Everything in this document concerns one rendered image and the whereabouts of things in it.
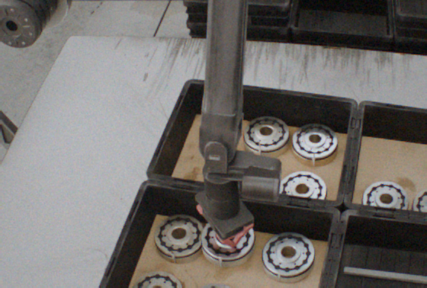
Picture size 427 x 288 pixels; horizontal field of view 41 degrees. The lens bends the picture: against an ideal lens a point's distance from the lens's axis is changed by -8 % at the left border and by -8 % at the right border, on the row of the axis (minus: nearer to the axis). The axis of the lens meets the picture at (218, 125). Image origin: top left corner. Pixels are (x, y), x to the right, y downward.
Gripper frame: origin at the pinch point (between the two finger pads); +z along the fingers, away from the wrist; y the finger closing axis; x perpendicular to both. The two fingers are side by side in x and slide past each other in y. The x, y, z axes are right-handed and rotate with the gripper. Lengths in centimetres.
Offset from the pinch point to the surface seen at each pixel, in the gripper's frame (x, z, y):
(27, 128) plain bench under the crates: 25, 22, 74
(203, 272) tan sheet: 6.6, 7.3, -1.1
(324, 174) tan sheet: -27.5, 7.0, 5.7
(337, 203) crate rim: -20.1, -3.1, -7.6
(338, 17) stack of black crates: -107, 53, 95
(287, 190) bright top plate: -17.0, 3.9, 5.0
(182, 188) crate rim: 2.3, -1.8, 13.0
